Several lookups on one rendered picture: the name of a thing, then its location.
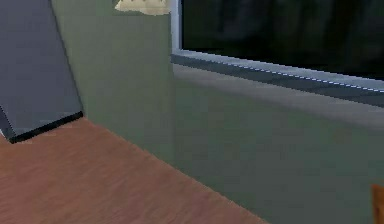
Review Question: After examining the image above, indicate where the grey framed window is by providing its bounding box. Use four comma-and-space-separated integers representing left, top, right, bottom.
170, 0, 384, 108

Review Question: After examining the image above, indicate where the dark grey fridge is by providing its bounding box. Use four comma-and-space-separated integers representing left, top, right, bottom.
0, 0, 84, 145

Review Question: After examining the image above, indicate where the orange wooden furniture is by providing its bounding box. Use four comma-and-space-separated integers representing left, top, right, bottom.
370, 183, 384, 224

